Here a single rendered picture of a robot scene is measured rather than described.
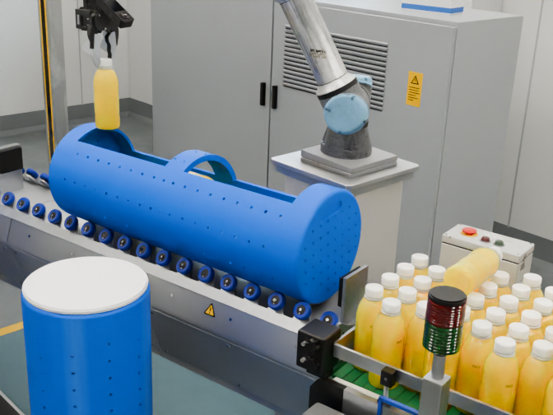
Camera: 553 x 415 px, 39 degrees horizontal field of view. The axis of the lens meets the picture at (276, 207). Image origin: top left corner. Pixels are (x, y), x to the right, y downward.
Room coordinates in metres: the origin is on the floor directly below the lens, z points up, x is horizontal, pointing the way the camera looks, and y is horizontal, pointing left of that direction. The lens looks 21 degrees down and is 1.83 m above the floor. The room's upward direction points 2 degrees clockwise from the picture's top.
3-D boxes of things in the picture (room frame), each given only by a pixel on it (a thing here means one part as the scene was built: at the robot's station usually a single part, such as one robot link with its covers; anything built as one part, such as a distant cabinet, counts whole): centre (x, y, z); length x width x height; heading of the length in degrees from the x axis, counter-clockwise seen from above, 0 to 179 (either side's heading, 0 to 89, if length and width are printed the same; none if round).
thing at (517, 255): (1.79, -0.52, 1.05); 0.20 x 0.10 x 0.10; 54
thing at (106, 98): (2.16, 0.49, 1.33); 0.07 x 0.07 x 0.18
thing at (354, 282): (1.67, -0.19, 0.99); 0.10 x 0.02 x 0.12; 144
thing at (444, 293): (1.16, -0.29, 1.18); 0.06 x 0.06 x 0.16
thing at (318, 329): (1.49, -0.11, 0.95); 0.10 x 0.07 x 0.10; 144
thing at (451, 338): (1.16, -0.29, 1.18); 0.06 x 0.06 x 0.05
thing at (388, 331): (1.44, -0.25, 0.99); 0.07 x 0.07 x 0.18
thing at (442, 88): (4.15, -0.12, 0.72); 2.15 x 0.54 x 1.45; 44
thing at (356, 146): (2.22, -0.20, 1.23); 0.15 x 0.15 x 0.10
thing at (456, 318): (1.16, -0.29, 1.23); 0.06 x 0.06 x 0.04
